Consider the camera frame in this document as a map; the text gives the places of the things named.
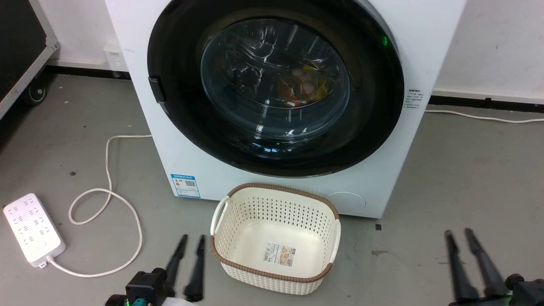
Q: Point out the black flight case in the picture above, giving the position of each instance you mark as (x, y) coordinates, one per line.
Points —
(17, 46)

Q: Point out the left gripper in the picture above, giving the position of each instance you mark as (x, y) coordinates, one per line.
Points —
(178, 302)

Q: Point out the paper label in basket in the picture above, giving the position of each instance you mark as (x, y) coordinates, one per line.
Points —
(279, 254)

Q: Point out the blue energy label sticker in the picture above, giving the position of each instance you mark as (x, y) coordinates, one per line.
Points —
(185, 185)

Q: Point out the round black glass washer door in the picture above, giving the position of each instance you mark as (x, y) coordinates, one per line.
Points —
(212, 140)

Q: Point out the black caster wheel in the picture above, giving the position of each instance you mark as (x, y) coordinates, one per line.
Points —
(36, 93)

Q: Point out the small white text sticker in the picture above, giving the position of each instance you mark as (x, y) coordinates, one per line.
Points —
(413, 99)

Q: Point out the white power strip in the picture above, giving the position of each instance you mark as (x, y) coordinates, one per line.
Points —
(32, 229)

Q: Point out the white wall socket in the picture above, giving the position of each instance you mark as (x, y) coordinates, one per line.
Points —
(115, 57)

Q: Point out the white front-load washing machine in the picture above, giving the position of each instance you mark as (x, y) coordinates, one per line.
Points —
(395, 161)

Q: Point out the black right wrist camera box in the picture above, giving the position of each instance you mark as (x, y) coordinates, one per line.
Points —
(527, 291)

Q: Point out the colourful clothes in drum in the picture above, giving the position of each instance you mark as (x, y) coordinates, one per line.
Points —
(304, 87)

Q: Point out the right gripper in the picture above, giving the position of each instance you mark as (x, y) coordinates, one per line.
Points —
(480, 303)

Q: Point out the cream plastic laundry basket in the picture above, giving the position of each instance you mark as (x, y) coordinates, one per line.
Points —
(272, 221)

